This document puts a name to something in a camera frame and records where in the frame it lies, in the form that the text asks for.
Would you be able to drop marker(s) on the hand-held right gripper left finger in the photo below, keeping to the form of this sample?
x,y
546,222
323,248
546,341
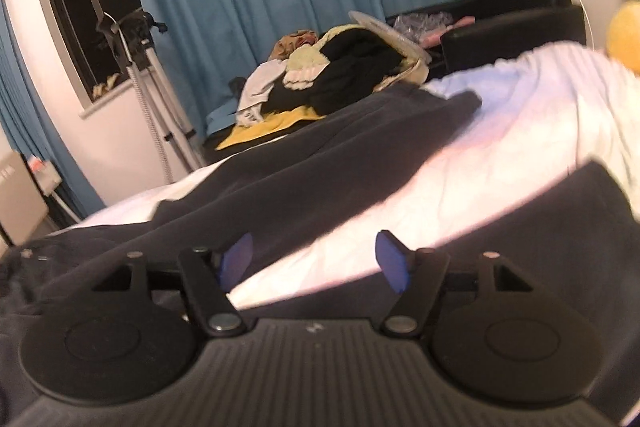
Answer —
x,y
235,262

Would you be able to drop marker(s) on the brown patterned cloth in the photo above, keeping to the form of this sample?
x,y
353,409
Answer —
x,y
295,43

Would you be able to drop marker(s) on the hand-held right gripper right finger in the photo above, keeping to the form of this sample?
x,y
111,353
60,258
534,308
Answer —
x,y
392,259

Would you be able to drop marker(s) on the clear plastic bag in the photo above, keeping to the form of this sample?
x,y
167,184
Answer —
x,y
420,26

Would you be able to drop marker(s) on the black sofa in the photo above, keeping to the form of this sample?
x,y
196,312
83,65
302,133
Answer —
x,y
520,22

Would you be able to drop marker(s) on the narrow blue curtain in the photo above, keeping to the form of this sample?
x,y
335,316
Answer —
x,y
30,122

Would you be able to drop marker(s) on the beige chair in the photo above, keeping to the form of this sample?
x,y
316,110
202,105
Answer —
x,y
20,202

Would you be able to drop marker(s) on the white cloth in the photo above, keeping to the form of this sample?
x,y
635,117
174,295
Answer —
x,y
262,87

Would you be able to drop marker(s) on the pale yellow fleece garment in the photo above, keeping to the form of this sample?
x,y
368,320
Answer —
x,y
305,67

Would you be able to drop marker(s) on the black garment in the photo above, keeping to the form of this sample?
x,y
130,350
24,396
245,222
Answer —
x,y
360,67

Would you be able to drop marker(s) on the white floral bed sheet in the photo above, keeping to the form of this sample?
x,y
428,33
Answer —
x,y
525,117

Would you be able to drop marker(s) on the garment steamer stand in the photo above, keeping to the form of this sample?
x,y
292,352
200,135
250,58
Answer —
x,y
142,72

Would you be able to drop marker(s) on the yellow cloth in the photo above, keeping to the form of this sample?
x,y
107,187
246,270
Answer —
x,y
265,127

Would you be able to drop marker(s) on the beige rag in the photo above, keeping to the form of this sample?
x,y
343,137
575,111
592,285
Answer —
x,y
105,84

